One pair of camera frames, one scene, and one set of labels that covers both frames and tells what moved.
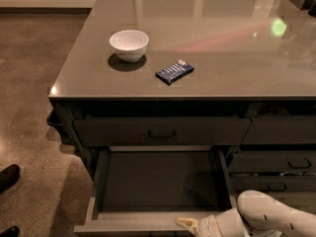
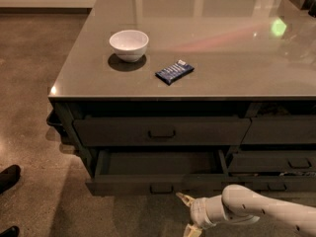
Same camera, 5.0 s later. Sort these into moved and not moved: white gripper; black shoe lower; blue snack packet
Moved: white gripper
Not moved: black shoe lower; blue snack packet
